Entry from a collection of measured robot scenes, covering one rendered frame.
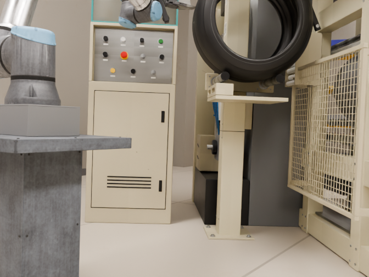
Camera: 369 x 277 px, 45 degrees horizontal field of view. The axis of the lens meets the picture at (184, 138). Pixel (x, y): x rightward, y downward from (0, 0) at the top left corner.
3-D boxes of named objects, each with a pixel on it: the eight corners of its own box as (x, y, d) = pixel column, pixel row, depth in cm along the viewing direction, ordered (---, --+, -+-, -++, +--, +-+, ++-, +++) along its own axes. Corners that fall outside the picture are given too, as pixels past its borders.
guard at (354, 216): (287, 186, 264) (292, 69, 262) (290, 186, 265) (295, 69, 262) (354, 220, 175) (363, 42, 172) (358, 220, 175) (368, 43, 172)
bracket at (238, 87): (205, 90, 256) (205, 73, 256) (272, 93, 259) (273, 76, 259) (205, 89, 253) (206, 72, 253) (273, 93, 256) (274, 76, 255)
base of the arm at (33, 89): (29, 104, 144) (29, 73, 144) (-8, 104, 154) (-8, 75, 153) (72, 106, 160) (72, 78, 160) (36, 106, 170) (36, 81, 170)
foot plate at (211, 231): (203, 227, 279) (203, 224, 279) (245, 228, 281) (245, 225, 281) (208, 239, 253) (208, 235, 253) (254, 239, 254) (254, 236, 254)
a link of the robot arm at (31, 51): (28, 74, 146) (28, 20, 145) (-2, 76, 156) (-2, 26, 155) (65, 78, 159) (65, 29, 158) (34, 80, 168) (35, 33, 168)
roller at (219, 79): (220, 78, 254) (218, 86, 254) (212, 77, 254) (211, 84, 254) (230, 72, 219) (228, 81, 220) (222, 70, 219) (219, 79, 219)
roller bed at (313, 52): (284, 87, 272) (286, 38, 271) (308, 88, 273) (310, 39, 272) (294, 84, 252) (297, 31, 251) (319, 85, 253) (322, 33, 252)
